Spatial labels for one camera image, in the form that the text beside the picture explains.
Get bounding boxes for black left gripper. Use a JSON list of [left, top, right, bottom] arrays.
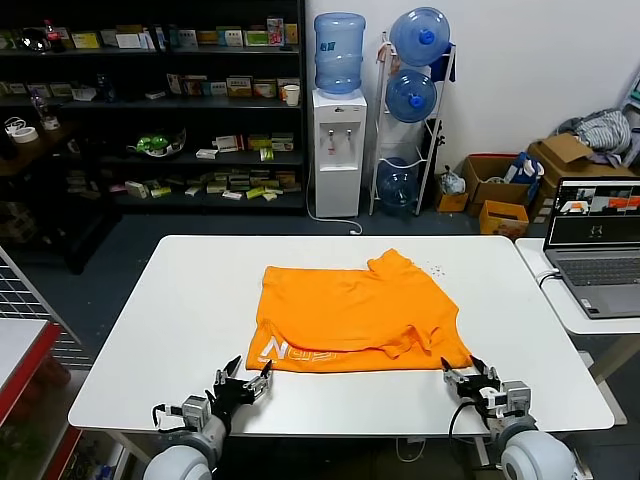
[[205, 355, 274, 431]]

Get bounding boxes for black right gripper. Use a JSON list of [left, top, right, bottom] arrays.
[[439, 354, 503, 415]]

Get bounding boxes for orange t-shirt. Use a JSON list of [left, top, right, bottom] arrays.
[[248, 249, 474, 374]]

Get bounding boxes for grey clothes pile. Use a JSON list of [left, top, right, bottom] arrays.
[[554, 108, 634, 166]]

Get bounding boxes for large white table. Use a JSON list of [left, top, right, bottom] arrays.
[[67, 234, 615, 439]]

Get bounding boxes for small white side table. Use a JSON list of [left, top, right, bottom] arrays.
[[514, 237, 640, 386]]

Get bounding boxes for orange printed carton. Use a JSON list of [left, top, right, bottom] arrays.
[[478, 199, 530, 239]]

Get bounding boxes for grey laptop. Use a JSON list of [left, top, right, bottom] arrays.
[[543, 177, 640, 320]]

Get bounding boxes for small orange box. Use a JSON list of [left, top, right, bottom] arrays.
[[433, 189, 470, 214]]

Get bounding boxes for open brown cardboard box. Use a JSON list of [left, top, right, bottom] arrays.
[[460, 154, 534, 219]]

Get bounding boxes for white plastic bag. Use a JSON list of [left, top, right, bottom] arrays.
[[437, 169, 467, 196]]

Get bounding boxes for blue water jug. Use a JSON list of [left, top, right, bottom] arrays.
[[313, 13, 366, 99], [384, 68, 438, 124], [375, 157, 420, 210], [388, 6, 451, 68]]

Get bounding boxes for blue white bag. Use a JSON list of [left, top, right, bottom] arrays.
[[502, 152, 545, 201]]

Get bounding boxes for white metal jug rack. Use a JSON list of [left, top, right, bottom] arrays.
[[368, 32, 457, 217]]

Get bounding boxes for white water dispenser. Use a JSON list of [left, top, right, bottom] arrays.
[[312, 88, 368, 219]]

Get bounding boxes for red edged white table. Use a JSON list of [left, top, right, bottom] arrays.
[[0, 317, 64, 436]]

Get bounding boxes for green white bowl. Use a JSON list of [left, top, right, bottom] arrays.
[[124, 127, 187, 160]]

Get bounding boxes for black shelf unit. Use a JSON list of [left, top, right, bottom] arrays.
[[0, 0, 307, 217]]

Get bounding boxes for blue cloth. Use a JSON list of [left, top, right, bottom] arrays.
[[428, 47, 457, 85]]

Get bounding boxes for brown wooden desk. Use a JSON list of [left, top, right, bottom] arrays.
[[0, 119, 81, 176]]

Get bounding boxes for clear plastic bottle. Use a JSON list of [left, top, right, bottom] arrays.
[[28, 91, 51, 126]]

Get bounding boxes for cola bottle red cap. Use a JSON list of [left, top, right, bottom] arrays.
[[42, 19, 69, 54]]

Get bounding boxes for shiny glass dome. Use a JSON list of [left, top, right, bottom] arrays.
[[19, 27, 51, 54]]

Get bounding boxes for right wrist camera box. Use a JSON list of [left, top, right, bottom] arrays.
[[499, 380, 532, 417]]

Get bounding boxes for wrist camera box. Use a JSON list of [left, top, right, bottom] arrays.
[[180, 394, 211, 426], [499, 380, 532, 417]]

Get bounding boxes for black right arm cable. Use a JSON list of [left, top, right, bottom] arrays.
[[448, 402, 494, 469]]

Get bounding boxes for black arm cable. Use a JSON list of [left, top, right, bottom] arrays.
[[152, 403, 185, 434], [448, 402, 494, 469]]

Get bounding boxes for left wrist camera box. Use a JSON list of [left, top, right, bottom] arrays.
[[180, 394, 211, 426]]

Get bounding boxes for white cable loop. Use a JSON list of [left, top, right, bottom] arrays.
[[397, 437, 426, 464]]

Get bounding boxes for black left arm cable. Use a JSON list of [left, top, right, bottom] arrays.
[[152, 403, 185, 434]]

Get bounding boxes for white dispenser power cable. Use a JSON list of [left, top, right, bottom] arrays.
[[305, 164, 364, 236]]

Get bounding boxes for white wire grid panel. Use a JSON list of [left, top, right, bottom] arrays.
[[0, 244, 84, 369]]

